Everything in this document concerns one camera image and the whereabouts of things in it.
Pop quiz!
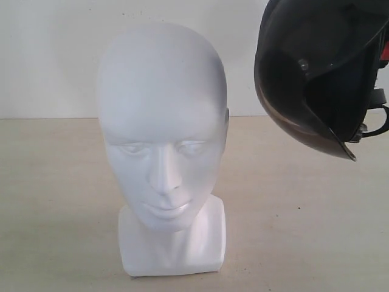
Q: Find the black helmet with tinted visor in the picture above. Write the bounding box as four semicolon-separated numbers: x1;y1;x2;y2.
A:
253;0;388;160

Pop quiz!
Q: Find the white mannequin head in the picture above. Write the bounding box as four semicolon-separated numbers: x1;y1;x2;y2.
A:
96;24;229;276

